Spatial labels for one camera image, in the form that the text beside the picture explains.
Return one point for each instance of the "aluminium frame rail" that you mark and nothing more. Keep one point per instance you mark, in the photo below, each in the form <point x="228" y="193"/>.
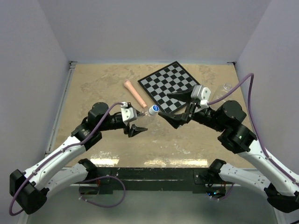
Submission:
<point x="56" y="124"/>

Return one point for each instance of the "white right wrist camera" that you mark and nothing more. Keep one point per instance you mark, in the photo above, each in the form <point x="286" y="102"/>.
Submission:
<point x="202" y="95"/>

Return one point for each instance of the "black white checkerboard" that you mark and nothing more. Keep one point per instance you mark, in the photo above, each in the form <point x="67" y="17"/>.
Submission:
<point x="171" y="78"/>

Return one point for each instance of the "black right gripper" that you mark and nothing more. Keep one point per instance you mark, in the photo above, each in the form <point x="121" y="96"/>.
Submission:
<point x="176" y="120"/>

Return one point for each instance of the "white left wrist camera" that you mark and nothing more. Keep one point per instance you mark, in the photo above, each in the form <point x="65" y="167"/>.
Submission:
<point x="128" y="112"/>

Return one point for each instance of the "blue white bottle cap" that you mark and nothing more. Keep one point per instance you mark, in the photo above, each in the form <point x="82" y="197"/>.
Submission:
<point x="153" y="110"/>

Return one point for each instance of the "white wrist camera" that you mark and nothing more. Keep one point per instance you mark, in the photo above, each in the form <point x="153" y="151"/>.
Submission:
<point x="202" y="95"/>
<point x="128" y="112"/>

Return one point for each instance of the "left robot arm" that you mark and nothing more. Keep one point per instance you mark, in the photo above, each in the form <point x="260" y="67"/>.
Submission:
<point x="31" y="188"/>

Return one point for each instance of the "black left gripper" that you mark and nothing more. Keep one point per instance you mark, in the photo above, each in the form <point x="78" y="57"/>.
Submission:
<point x="134" y="129"/>

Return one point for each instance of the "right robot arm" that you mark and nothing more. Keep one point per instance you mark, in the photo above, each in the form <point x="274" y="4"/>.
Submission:
<point x="275" y="182"/>

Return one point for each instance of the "pink cylindrical handle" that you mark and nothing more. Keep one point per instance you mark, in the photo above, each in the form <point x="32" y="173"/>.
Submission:
<point x="128" y="85"/>

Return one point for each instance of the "clear plastic bottle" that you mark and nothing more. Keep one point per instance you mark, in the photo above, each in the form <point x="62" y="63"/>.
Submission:
<point x="220" y="92"/>
<point x="144" y="118"/>

